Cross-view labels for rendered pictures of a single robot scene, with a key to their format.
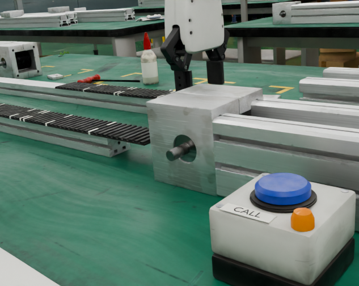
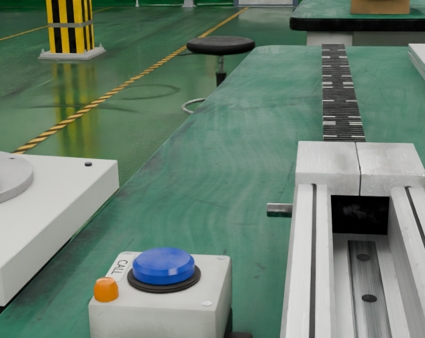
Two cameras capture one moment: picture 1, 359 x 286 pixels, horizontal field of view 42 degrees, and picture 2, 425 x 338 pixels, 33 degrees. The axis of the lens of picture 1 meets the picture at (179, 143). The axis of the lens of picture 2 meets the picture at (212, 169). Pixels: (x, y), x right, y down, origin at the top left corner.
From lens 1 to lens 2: 0.46 m
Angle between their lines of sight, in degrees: 54
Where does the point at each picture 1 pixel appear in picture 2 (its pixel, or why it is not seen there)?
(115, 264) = not seen: hidden behind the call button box
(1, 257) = (45, 218)
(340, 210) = (164, 311)
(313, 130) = (297, 237)
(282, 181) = (160, 257)
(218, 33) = not seen: outside the picture
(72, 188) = (237, 208)
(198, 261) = not seen: hidden behind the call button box
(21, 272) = (30, 231)
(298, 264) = (92, 328)
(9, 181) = (222, 180)
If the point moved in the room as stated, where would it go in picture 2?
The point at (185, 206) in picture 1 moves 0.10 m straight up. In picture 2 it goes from (253, 271) to (253, 158)
